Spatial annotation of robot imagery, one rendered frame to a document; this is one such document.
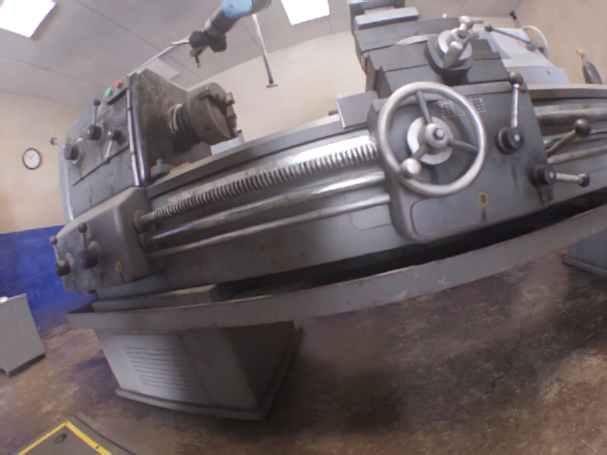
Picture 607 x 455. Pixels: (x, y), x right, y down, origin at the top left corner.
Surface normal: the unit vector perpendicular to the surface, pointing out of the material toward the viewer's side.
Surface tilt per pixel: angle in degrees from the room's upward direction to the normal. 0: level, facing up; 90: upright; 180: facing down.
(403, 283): 90
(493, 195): 90
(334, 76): 90
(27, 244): 90
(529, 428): 0
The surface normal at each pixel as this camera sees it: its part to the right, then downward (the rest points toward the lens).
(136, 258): 0.95, -0.22
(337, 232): -0.19, 0.11
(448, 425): -0.25, -0.97
